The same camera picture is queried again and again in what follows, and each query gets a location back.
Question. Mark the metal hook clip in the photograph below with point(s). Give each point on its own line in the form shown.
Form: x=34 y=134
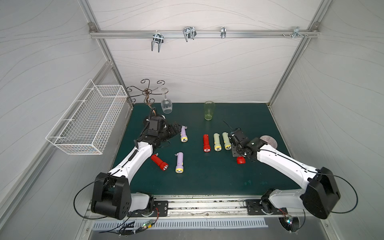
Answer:
x=189 y=33
x=157 y=40

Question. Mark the pale green flashlight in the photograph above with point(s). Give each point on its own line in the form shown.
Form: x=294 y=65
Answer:
x=226 y=139
x=217 y=143

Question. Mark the white vent strip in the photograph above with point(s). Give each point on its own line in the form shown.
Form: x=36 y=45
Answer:
x=175 y=224

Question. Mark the aluminium top rail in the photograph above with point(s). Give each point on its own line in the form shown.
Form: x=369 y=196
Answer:
x=201 y=34

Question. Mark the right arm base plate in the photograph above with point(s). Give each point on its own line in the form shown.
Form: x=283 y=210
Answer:
x=257 y=207

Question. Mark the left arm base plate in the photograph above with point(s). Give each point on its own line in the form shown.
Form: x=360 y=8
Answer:
x=158 y=208

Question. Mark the small metal clip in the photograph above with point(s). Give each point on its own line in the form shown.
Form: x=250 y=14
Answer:
x=223 y=32

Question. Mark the green glass tumbler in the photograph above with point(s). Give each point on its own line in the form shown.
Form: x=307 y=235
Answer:
x=209 y=109

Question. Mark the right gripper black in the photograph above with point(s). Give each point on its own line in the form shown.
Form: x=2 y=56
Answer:
x=237 y=138

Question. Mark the white wire basket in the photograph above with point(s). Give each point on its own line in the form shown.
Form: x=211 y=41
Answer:
x=85 y=127

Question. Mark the purple flashlight row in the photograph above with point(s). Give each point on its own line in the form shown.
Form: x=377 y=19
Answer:
x=180 y=163
x=184 y=137

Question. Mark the red flashlight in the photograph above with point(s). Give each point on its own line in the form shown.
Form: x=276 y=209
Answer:
x=241 y=160
x=206 y=141
x=160 y=163

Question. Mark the metal hook clip centre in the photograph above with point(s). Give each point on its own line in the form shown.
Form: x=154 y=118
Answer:
x=189 y=33

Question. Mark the clear wine glass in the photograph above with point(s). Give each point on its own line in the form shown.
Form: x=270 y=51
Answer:
x=166 y=104

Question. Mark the metal clip right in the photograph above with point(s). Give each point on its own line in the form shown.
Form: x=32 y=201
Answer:
x=296 y=34

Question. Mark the metal wine glass rack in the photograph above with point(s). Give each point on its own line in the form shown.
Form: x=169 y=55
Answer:
x=147 y=92

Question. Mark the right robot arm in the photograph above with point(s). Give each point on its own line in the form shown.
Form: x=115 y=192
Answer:
x=318 y=191

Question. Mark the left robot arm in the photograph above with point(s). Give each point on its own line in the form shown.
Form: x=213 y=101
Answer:
x=111 y=196

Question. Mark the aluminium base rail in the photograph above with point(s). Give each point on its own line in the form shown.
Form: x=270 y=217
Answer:
x=206 y=206

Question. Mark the pink striped bowl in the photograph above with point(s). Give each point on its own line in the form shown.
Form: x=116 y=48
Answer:
x=270 y=140

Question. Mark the metal hook clip left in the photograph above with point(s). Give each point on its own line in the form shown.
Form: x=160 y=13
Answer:
x=157 y=40

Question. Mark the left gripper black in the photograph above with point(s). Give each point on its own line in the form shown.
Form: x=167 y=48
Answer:
x=169 y=132

